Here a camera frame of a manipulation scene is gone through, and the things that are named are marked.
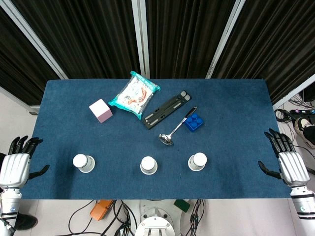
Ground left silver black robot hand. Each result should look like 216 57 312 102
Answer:
0 136 50 189

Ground blue felt table cloth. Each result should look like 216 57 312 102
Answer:
16 78 296 200

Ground green foot pedal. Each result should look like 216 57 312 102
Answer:
174 199 191 212

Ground black shoe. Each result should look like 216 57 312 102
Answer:
14 212 38 231

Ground black folding laptop stand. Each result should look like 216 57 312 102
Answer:
141 90 192 129

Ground grey aluminium frame rail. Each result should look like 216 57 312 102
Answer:
0 86 40 115
272 73 315 110

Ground steel ladle black handle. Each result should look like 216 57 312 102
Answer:
158 106 198 146

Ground black pleated curtain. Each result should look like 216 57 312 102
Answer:
11 0 146 79
145 0 238 79
211 0 315 104
0 7 60 105

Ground orange foot pedal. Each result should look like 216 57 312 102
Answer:
90 200 115 221

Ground black floor cable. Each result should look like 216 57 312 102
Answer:
68 199 116 236

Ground pink cube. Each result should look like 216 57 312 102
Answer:
89 98 113 123

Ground blue building block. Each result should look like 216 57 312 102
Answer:
184 113 205 133

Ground white black sneaker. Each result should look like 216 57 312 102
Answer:
294 117 315 148

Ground white paper cup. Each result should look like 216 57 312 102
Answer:
72 153 96 174
140 156 158 176
188 152 208 172

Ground teal clear snack bag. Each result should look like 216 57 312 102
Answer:
108 71 161 121

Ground black power strip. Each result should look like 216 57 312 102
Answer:
289 109 315 117

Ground black cable bundle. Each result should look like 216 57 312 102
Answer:
188 199 208 236

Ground black tangled cables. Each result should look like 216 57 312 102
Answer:
274 97 307 149

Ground grey aluminium post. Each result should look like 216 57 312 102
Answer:
205 0 244 79
131 0 151 79
0 0 69 80

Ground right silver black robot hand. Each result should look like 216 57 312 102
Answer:
257 128 311 189

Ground white robot torso base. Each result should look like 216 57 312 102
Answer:
134 199 182 236

